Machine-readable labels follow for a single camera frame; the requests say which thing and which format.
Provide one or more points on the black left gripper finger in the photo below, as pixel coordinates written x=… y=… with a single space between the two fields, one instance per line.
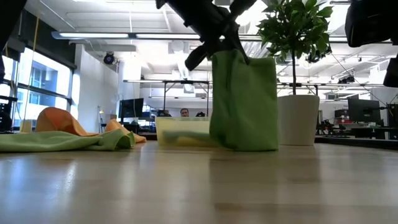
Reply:
x=240 y=46

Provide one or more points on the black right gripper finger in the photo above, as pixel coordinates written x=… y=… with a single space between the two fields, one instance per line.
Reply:
x=392 y=71

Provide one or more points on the dark green microfiber towel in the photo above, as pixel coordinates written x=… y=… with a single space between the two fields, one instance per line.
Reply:
x=245 y=105

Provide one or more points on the yellow microfiber towel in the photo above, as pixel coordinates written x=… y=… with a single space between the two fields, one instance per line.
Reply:
x=192 y=142

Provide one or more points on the orange microfiber towel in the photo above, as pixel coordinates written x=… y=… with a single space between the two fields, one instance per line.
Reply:
x=59 y=119

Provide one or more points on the lime green microfiber towel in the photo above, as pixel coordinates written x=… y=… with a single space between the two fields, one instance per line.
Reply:
x=56 y=141

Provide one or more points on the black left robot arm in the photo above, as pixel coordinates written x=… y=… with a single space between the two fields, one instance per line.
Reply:
x=9 y=18

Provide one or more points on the black computer monitor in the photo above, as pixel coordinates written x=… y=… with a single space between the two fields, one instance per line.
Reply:
x=130 y=108
x=363 y=110

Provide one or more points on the green leafy plant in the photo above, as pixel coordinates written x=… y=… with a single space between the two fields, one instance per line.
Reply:
x=295 y=28

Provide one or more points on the dark office desk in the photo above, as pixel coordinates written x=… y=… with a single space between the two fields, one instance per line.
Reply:
x=367 y=132

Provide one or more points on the person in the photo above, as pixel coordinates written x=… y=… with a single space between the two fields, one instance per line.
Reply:
x=184 y=112

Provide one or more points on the long ceiling light strip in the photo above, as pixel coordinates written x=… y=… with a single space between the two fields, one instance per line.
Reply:
x=124 y=35

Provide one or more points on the white plant pot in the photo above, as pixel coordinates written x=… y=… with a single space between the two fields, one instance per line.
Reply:
x=298 y=119

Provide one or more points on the yellow translucent plastic bin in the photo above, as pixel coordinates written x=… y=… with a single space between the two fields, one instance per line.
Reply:
x=180 y=124

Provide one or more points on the black round ceiling spotlight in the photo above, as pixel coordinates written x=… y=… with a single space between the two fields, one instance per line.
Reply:
x=109 y=58

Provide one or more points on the large office window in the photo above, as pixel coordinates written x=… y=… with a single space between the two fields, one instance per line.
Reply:
x=46 y=77

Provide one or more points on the small beige box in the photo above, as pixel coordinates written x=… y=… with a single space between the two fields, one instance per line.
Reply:
x=26 y=126

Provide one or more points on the black arched frame bracket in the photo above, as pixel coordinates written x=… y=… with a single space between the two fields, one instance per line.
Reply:
x=3 y=121

